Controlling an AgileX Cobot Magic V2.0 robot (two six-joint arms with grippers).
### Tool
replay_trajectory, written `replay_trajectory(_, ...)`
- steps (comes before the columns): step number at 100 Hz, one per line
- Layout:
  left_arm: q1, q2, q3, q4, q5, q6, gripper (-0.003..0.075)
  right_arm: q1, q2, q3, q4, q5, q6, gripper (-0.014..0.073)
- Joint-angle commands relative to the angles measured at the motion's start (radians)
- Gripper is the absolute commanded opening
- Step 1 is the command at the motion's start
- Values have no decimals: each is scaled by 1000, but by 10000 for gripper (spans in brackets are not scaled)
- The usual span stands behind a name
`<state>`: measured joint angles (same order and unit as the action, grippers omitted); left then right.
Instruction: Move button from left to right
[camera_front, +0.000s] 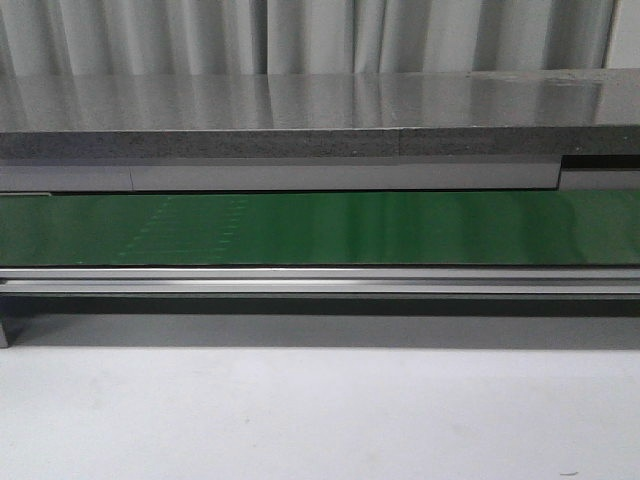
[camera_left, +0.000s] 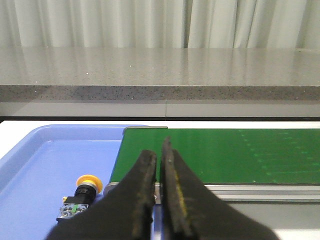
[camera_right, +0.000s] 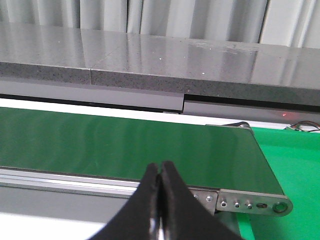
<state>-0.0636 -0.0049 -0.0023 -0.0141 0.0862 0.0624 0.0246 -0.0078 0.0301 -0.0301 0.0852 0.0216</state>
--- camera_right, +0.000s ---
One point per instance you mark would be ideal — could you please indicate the aluminium conveyor frame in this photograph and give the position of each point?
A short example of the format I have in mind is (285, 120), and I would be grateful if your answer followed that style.
(213, 199)

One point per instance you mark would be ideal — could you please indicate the green conveyor belt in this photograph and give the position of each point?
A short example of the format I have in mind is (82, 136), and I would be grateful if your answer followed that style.
(206, 156)

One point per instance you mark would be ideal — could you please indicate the bright green mat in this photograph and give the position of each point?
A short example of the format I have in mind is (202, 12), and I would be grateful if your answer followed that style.
(294, 157)

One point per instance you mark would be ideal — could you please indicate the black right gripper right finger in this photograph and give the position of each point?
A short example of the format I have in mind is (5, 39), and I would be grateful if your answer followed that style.
(183, 216)

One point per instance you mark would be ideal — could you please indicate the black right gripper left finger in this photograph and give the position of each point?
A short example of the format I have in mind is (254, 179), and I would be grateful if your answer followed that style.
(138, 219)

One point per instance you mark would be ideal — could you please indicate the white curtain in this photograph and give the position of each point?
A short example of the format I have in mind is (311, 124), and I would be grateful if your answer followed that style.
(291, 23)

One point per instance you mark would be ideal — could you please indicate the grey stone counter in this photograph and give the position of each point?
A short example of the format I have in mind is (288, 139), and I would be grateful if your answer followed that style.
(156, 72)

